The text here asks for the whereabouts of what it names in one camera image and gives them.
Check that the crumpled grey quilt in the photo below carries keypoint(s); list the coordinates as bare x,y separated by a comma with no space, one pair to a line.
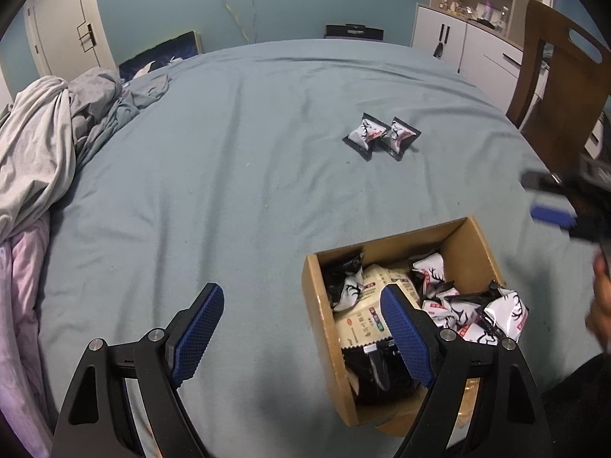
38,152

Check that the beige snack packet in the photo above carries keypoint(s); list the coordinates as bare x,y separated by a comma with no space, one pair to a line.
358,324
382,279

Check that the brown cardboard box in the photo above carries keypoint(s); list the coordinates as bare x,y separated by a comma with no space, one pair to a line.
334,381

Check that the pile of black white packets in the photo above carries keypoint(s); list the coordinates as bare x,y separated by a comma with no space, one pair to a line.
458,315

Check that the dark framed picture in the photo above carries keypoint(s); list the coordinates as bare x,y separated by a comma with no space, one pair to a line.
162,55

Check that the brown wooden chair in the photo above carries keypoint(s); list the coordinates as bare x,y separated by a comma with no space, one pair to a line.
539,86

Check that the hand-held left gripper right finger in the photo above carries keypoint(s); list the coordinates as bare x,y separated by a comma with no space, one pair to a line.
401,329

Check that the blue-grey bed sheet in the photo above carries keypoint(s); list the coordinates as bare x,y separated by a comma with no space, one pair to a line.
238,176

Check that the black bag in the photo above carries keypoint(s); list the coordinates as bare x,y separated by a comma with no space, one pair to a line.
353,32

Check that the pink quilt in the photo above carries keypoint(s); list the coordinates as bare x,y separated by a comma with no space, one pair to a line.
24,296

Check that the large black foil packet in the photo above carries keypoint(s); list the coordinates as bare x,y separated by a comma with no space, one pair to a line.
382,369

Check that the row of small bottles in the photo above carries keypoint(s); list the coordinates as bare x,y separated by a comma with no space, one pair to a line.
477,9

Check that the white deer print packet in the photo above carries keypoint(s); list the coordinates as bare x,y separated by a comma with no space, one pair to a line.
365,134
398,136

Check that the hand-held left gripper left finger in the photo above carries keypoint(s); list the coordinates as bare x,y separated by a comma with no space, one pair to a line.
200,329

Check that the person's dark clothing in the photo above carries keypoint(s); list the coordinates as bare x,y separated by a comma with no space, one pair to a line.
582,405

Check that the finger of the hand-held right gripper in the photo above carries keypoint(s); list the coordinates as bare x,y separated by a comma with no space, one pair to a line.
551,214
539,180

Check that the white cabinet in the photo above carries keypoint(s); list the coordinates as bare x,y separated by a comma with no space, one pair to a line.
482,52

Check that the white door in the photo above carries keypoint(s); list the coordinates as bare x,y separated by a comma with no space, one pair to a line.
62,0

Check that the person's right hand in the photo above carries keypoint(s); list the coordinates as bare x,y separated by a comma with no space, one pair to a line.
602,296

